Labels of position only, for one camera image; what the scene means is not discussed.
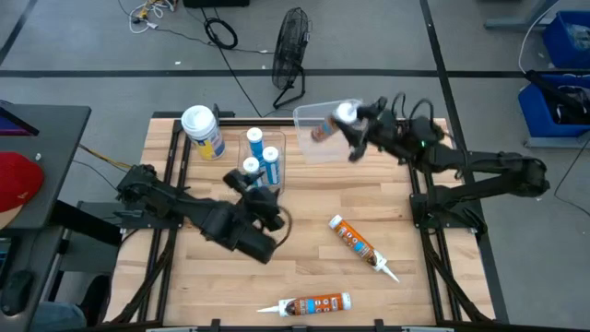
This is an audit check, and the coiled black cable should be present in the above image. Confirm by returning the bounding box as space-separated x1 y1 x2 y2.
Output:
203 17 240 52

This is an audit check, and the black floor fan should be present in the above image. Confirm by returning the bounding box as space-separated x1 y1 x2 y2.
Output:
270 6 314 111

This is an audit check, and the black aluminium rig frame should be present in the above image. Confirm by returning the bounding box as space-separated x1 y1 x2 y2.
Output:
103 109 511 332

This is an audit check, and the red cap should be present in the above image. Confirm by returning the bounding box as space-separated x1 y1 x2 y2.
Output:
0 151 46 231

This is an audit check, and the white yellow cable bundle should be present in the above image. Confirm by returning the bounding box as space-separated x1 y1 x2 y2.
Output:
127 0 179 35

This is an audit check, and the narrow clear plastic bin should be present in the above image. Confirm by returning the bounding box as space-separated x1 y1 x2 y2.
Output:
236 129 288 195

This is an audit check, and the blue silicone sealant tube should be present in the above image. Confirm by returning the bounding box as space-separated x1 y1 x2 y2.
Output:
245 125 267 162
242 156 265 188
261 146 282 186

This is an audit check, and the blue storage bin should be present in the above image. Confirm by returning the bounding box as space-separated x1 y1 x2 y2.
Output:
516 72 590 139
542 9 590 70

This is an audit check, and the grey desk foot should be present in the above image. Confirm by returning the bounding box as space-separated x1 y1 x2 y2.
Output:
483 0 561 32

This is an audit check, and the orange Gorilla sealant tube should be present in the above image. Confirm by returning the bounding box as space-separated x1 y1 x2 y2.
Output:
255 291 353 318
310 101 360 144
327 213 401 284

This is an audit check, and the black gear in bin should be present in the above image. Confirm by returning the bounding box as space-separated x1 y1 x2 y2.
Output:
525 68 590 125

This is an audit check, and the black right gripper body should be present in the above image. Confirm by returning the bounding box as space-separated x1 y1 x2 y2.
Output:
363 99 407 151

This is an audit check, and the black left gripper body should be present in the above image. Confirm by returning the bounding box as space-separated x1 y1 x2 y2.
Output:
237 186 285 231

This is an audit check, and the black monitor purple screen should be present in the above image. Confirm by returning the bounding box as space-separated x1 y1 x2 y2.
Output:
0 100 41 137

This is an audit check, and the black side desk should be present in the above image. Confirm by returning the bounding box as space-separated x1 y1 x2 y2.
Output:
0 102 92 324

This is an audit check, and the white yellow wipes canister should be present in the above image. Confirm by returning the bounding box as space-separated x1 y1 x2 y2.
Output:
180 104 228 162

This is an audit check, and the wide clear plastic bin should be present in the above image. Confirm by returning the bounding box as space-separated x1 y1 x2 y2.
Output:
292 98 370 166

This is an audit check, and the black equipment box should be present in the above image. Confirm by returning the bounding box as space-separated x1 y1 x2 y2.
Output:
182 0 252 9

